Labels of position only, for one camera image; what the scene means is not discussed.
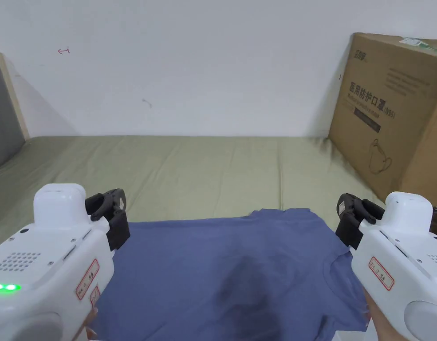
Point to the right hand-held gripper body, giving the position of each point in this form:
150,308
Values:
406,263

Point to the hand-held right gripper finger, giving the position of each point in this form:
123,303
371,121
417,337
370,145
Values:
346,205
373,210

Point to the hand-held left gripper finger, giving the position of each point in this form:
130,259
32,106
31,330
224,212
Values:
119,199
97,199

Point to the grey padded headboard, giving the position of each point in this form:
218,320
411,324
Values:
3,117

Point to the blue t-shirt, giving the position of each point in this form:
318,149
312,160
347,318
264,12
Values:
222,270

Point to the brown cardboard carton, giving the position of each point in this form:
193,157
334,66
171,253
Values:
388,117

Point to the person's right hand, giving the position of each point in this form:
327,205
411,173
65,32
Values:
383,319

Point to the person's left hand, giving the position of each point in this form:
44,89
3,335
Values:
90,323

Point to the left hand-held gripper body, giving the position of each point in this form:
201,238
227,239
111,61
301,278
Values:
44,270

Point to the bed with pale green sheet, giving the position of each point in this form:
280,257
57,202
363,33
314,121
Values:
204,170

